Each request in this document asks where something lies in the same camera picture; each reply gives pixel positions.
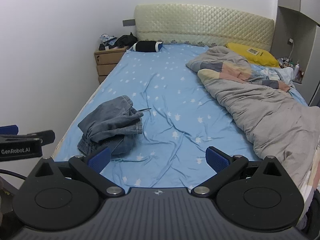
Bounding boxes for black cable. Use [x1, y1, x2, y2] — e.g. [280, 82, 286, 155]
[0, 169, 27, 181]

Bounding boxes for light blue crumpled cloth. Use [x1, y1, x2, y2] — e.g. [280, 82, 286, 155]
[260, 67, 295, 84]

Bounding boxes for group of small bottles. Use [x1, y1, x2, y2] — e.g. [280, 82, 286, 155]
[277, 57, 305, 82]

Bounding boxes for black clothes pile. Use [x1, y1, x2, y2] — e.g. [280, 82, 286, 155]
[116, 32, 138, 48]

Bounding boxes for grey patchwork quilt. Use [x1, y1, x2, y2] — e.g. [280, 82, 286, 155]
[185, 46, 320, 188]

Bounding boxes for cream quilted headboard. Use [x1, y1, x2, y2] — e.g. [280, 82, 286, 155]
[134, 3, 275, 53]

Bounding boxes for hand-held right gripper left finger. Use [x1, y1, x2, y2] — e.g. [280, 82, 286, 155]
[34, 146, 125, 197]

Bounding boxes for blue denim pants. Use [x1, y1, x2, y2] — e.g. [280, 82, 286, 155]
[77, 95, 152, 156]

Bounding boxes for white wall charger with cable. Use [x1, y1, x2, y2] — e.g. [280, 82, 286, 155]
[287, 38, 295, 59]

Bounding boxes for wooden nightstand with drawers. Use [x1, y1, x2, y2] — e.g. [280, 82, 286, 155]
[94, 46, 131, 84]

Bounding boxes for yellow pillow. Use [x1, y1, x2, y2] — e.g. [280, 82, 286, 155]
[226, 42, 281, 68]

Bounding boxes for black roll pillow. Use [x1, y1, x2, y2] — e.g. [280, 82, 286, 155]
[132, 40, 164, 53]

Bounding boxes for grey white wardrobe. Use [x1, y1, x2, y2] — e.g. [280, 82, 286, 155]
[271, 0, 320, 107]

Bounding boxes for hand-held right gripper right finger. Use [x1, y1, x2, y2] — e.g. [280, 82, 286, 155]
[190, 146, 286, 196]

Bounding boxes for white blue patterned cloth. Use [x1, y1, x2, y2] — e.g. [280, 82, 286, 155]
[99, 33, 118, 43]

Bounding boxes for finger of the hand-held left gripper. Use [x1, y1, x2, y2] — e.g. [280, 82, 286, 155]
[0, 130, 56, 146]
[0, 125, 19, 136]

